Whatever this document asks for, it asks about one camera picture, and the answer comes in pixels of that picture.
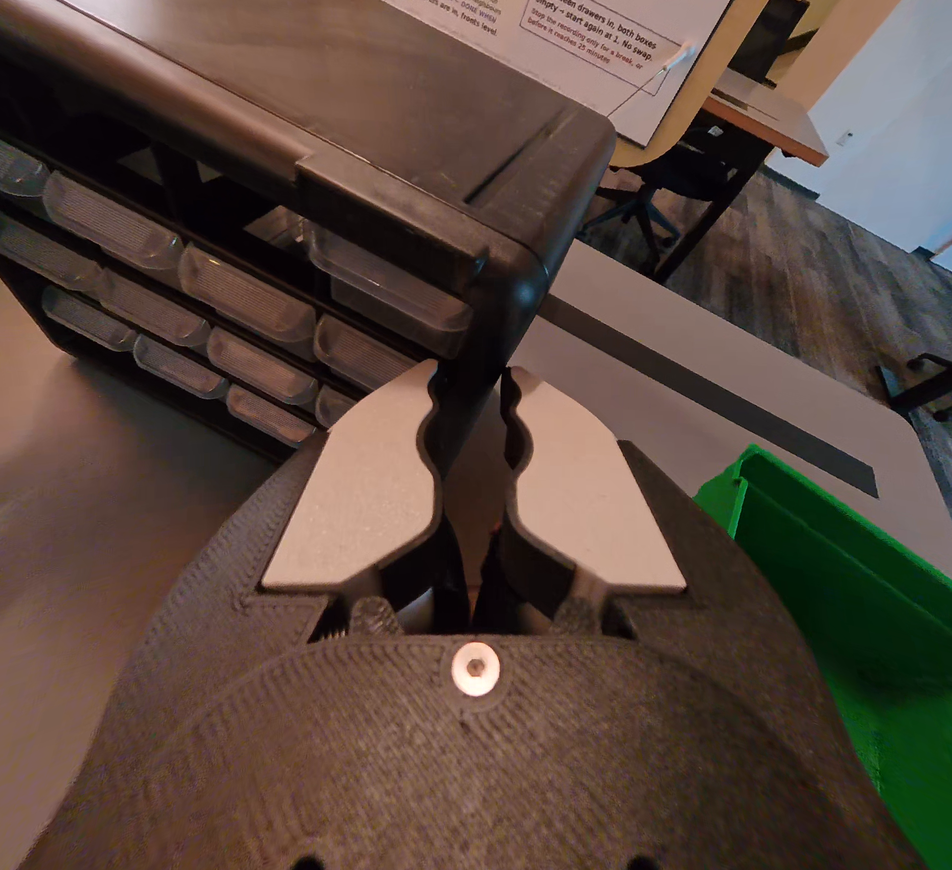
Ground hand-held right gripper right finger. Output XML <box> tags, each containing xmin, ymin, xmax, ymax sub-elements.
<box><xmin>500</xmin><ymin>366</ymin><xmax>687</xmax><ymax>621</ymax></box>

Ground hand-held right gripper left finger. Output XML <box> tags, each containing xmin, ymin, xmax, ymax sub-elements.
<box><xmin>260</xmin><ymin>358</ymin><xmax>447</xmax><ymax>621</ymax></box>

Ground rows of clear drawers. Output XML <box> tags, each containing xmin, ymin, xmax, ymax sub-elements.
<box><xmin>0</xmin><ymin>141</ymin><xmax>477</xmax><ymax>448</ymax></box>

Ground green plastic bin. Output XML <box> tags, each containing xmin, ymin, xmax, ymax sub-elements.
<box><xmin>693</xmin><ymin>443</ymin><xmax>952</xmax><ymax>870</ymax></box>

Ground black drawer cabinet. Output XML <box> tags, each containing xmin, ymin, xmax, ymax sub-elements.
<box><xmin>0</xmin><ymin>0</ymin><xmax>617</xmax><ymax>465</ymax></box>

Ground dark grey tape strip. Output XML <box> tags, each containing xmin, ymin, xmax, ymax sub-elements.
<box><xmin>546</xmin><ymin>293</ymin><xmax>880</xmax><ymax>499</ymax></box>

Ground black office chair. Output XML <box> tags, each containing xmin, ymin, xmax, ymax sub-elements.
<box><xmin>595</xmin><ymin>126</ymin><xmax>774</xmax><ymax>262</ymax></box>

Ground wooden edged desk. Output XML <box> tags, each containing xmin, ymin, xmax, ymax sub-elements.
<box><xmin>703</xmin><ymin>66</ymin><xmax>830</xmax><ymax>168</ymax></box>

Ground white instruction poster board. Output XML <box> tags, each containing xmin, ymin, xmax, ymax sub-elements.
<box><xmin>338</xmin><ymin>0</ymin><xmax>901</xmax><ymax>168</ymax></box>

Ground black metal frame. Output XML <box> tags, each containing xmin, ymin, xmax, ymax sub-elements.
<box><xmin>878</xmin><ymin>353</ymin><xmax>952</xmax><ymax>425</ymax></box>

